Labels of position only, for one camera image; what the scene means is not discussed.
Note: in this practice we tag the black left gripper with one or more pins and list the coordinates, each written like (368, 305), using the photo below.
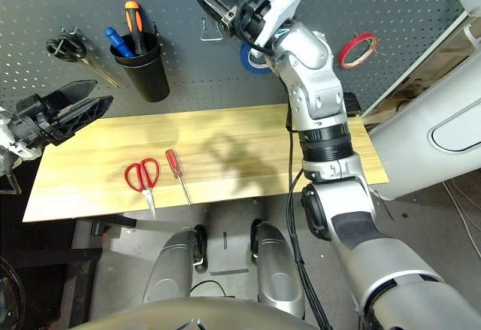
(41, 117)

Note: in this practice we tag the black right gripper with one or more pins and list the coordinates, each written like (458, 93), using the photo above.
(250, 14)

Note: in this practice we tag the red tape roll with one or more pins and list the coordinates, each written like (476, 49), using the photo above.
(347, 59)

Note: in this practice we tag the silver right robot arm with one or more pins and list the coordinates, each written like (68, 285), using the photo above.
(319, 100)

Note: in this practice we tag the black plastic cup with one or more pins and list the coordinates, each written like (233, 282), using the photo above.
(146, 78)

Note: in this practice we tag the metal scissors peg hook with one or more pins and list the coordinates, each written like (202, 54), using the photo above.
(73, 33)

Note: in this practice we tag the blue tape roll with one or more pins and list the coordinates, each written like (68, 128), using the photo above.
(246, 63)

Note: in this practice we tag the orange black screwdriver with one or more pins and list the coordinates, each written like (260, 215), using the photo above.
(134, 22)

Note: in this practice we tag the silver robot left leg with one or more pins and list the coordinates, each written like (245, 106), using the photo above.
(169, 266)

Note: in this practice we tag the silver robot leg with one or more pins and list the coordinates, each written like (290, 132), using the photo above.
(278, 266)
(169, 266)

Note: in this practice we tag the short grey floor tape strip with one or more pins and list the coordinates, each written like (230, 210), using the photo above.
(225, 240)

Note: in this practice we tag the brown cardboard clutter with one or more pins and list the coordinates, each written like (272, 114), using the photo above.
(417, 89)

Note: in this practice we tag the long grey floor tape strip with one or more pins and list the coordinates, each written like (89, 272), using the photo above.
(229, 271)

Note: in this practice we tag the grey robot torso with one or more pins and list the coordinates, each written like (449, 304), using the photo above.
(188, 315)

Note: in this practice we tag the silver robot right leg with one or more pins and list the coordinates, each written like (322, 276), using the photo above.
(278, 266)

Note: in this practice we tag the black metal table frame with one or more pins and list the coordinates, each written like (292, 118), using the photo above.
(112, 223)

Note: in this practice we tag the white pegboard frame post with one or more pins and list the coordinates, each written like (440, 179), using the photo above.
(413, 63)

